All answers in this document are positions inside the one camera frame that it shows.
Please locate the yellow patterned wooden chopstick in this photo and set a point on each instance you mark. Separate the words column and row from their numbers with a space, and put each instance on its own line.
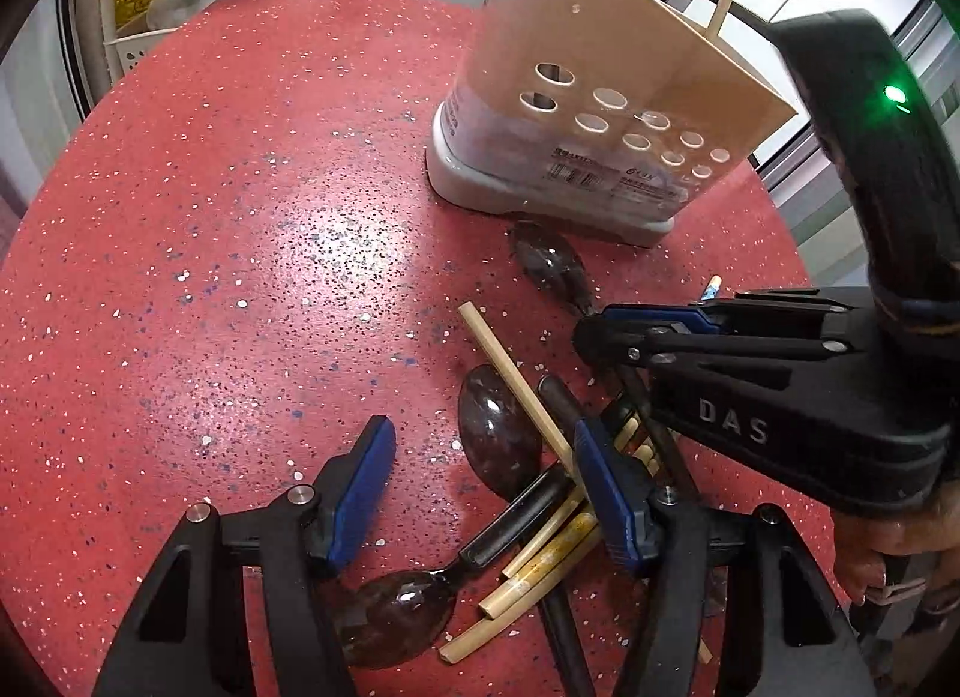
column 562, row 551

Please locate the blue wooden chopstick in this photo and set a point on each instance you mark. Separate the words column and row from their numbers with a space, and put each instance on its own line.
column 712, row 288

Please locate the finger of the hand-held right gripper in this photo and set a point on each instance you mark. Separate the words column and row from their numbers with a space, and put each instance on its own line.
column 675, row 316
column 637, row 348

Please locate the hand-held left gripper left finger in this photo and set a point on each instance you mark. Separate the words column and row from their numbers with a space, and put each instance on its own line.
column 364, row 487

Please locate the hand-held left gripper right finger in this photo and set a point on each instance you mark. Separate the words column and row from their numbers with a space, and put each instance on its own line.
column 607, row 494

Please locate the person's right hand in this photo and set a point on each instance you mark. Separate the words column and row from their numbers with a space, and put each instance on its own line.
column 862, row 554

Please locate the bamboo chopstick pile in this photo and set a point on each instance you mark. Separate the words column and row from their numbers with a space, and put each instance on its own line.
column 510, row 385

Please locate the dark translucent spoon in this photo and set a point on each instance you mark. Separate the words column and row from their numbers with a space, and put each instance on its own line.
column 495, row 434
column 547, row 258
column 397, row 614

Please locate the beige perforated utensil holder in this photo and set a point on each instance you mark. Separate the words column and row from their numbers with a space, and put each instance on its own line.
column 600, row 29

